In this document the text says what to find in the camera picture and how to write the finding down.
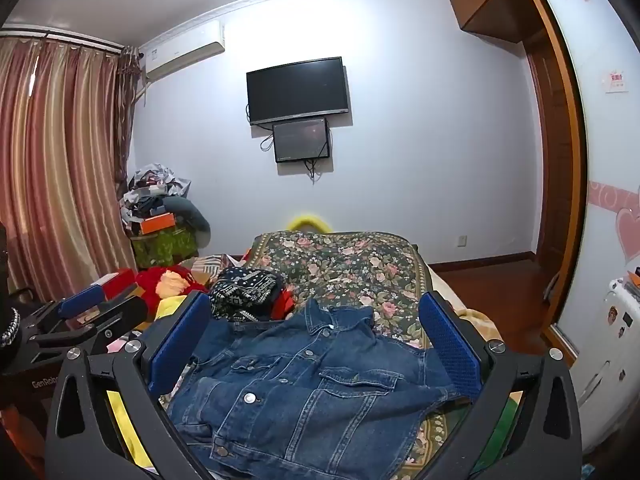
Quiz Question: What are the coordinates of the pink striped curtain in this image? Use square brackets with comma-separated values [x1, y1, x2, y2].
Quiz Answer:
[0, 35, 138, 306]

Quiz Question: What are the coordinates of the red box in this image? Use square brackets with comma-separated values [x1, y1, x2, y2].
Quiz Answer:
[92, 269, 138, 301]

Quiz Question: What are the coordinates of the yellow cloth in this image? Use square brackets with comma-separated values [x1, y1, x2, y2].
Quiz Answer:
[105, 295, 188, 471]

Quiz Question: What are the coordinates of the brown patterned curtain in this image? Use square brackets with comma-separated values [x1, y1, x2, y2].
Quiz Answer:
[116, 45, 146, 186]

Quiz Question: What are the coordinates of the red plush toy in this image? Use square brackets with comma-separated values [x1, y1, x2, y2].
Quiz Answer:
[137, 265, 208, 321]

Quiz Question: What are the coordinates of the striped pink cloth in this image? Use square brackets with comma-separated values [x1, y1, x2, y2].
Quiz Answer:
[192, 252, 251, 286]

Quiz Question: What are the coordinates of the orange box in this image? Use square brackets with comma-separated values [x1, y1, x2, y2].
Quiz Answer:
[139, 212, 177, 235]

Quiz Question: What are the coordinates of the black white patterned sweater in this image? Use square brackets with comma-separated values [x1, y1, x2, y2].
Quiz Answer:
[209, 267, 285, 322]

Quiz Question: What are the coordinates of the dark floral blanket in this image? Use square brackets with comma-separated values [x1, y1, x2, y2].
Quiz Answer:
[160, 230, 481, 480]

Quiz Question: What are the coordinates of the yellow curved object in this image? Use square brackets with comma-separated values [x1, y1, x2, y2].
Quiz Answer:
[287, 214, 331, 235]

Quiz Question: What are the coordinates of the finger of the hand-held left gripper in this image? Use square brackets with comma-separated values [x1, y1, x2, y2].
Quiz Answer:
[30, 297, 149, 361]
[22, 285, 107, 333]

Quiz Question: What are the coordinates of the white air conditioner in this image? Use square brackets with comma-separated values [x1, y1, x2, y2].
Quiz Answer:
[142, 20, 226, 83]

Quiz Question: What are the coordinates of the red garment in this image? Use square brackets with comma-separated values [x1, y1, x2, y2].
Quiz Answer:
[270, 287, 298, 321]

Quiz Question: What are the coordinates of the white stickered suitcase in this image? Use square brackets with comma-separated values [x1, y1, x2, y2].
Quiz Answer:
[575, 270, 640, 453]

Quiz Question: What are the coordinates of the grey green pillow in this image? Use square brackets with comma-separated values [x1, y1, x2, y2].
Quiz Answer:
[162, 195, 212, 248]

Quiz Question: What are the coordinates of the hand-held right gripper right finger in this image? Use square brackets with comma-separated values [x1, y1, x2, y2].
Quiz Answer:
[419, 291, 585, 480]

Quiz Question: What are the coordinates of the large black wall television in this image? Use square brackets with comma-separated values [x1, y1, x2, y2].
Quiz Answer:
[246, 56, 350, 127]

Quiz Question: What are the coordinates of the small black wall monitor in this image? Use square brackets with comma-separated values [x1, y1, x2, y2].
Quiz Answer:
[272, 117, 331, 163]

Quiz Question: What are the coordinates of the cream tan printed blanket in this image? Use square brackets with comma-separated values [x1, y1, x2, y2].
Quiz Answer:
[425, 260, 506, 356]

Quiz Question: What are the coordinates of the blue denim jacket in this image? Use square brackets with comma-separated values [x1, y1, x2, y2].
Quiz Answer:
[167, 297, 463, 480]

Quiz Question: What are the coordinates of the pile of mixed clothes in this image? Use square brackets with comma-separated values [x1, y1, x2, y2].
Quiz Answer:
[120, 162, 193, 236]

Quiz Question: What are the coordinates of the red white notice sticker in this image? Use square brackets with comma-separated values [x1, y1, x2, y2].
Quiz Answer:
[605, 67, 630, 95]

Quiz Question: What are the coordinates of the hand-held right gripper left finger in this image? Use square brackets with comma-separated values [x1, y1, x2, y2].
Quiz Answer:
[44, 291, 216, 480]

